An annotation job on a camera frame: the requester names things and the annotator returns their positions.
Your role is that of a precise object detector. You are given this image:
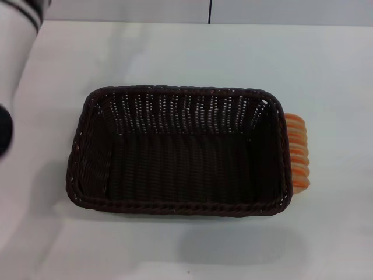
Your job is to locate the dark brown woven basket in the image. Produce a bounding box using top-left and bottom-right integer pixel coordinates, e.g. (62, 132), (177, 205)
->
(66, 84), (293, 216)

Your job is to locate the orange striped bread roll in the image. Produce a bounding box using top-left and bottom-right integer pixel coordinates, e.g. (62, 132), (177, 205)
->
(284, 113), (311, 195)

